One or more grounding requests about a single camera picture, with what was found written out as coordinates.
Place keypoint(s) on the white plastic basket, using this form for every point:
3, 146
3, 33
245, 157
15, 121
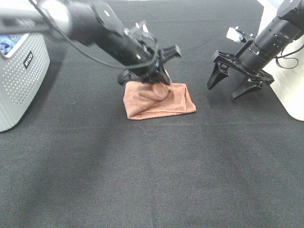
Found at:
289, 83

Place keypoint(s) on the grey perforated laundry basket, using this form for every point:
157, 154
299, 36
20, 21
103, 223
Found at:
22, 71

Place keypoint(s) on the brown microfiber towel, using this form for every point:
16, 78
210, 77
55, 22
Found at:
147, 100

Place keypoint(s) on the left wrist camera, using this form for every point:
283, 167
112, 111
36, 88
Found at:
140, 32

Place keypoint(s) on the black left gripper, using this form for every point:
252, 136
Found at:
149, 68

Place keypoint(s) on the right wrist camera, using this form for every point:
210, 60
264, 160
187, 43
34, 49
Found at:
236, 35

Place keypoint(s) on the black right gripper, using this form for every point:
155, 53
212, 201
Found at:
222, 62

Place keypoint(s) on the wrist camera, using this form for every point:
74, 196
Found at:
140, 32
236, 35

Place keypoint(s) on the blue towel in basket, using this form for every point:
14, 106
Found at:
7, 42

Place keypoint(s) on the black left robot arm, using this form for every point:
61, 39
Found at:
92, 23

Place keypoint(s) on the black table cloth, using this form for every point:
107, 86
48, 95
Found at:
76, 161

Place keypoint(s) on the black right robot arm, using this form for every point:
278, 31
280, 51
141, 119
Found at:
286, 27

